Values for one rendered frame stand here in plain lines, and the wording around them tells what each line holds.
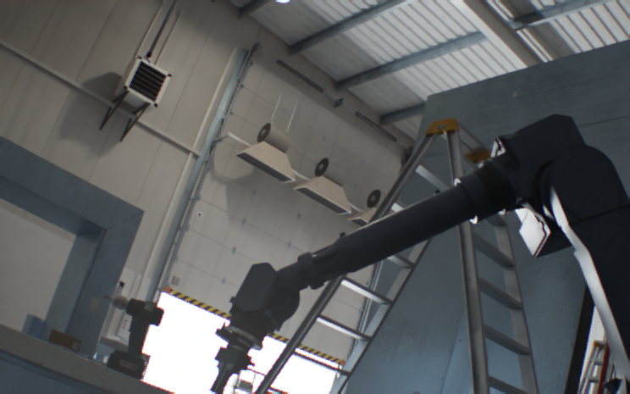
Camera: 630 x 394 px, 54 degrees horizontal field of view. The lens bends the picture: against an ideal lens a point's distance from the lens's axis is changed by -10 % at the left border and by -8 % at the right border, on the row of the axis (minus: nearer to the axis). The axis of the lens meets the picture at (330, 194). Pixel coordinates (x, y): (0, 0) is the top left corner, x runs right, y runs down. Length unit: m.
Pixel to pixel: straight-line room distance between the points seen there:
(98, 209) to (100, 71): 8.83
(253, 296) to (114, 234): 1.88
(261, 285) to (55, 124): 10.16
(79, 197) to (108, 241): 0.30
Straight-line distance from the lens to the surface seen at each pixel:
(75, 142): 12.12
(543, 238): 2.24
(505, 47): 11.52
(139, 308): 2.04
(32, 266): 11.69
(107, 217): 3.85
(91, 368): 1.80
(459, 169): 3.24
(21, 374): 1.77
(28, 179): 3.75
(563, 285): 3.51
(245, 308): 2.08
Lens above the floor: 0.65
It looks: 20 degrees up
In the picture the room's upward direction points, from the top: 17 degrees clockwise
